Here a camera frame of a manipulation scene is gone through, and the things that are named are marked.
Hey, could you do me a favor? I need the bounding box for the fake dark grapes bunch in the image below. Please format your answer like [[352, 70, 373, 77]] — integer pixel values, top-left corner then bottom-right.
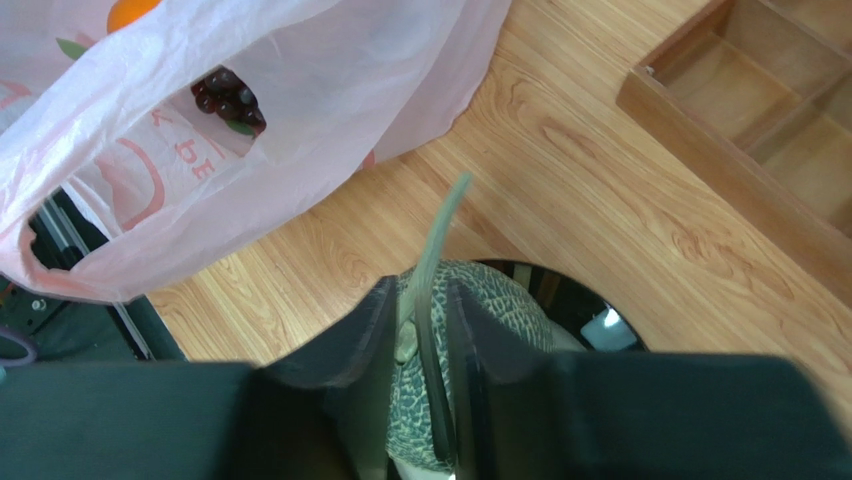
[[190, 66, 267, 138]]

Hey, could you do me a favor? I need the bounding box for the fake green netted melon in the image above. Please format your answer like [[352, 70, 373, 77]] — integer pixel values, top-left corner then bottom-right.
[[386, 172, 584, 478]]

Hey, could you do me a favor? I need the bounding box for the black rimmed plate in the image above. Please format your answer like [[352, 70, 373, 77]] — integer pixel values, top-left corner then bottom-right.
[[480, 259, 648, 352]]

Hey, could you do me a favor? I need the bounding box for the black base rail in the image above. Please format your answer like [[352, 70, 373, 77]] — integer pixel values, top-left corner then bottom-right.
[[1, 190, 187, 369]]

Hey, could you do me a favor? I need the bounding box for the fake orange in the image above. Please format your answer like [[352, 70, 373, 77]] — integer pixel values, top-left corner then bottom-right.
[[106, 0, 161, 34]]

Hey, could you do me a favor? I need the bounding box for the wooden compartment tray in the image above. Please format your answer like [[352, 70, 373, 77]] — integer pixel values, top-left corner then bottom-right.
[[616, 0, 851, 303]]

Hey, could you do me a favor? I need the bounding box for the pink plastic bag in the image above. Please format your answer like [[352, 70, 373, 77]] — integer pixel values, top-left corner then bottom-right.
[[1, 1, 510, 302]]

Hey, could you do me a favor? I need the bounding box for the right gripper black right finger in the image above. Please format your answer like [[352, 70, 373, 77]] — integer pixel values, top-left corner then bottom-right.
[[447, 283, 851, 479]]

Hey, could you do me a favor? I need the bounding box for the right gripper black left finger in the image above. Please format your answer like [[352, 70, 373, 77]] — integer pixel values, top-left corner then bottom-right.
[[1, 277, 397, 479]]

